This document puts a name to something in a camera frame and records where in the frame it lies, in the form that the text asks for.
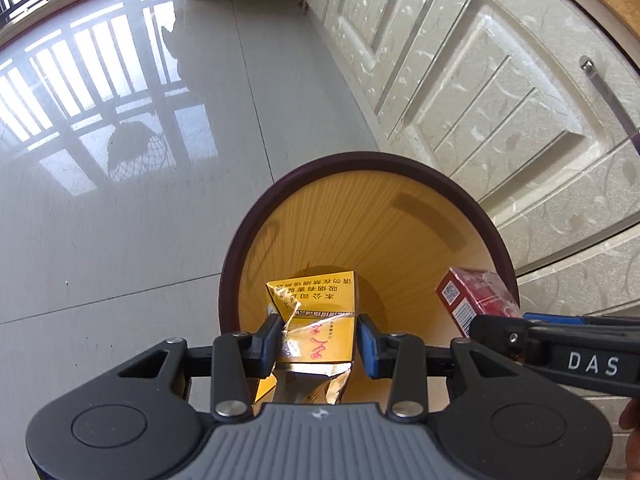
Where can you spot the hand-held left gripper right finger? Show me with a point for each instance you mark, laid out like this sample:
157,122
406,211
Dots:
369,347

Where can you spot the yellow cigarette pack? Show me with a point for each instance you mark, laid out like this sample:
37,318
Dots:
320,340

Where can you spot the person's right hand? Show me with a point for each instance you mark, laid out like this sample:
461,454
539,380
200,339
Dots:
633,440

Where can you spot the cream patterned cabinet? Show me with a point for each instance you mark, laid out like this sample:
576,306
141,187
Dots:
450,85

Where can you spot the beige bin with brown rim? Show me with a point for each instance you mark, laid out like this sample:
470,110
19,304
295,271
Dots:
400,240

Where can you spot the red cigarette pack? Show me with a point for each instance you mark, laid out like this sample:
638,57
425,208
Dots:
465,290

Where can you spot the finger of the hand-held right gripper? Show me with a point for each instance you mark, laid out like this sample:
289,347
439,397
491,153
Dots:
575,319
500,332

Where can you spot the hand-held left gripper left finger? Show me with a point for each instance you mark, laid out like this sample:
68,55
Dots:
270,345

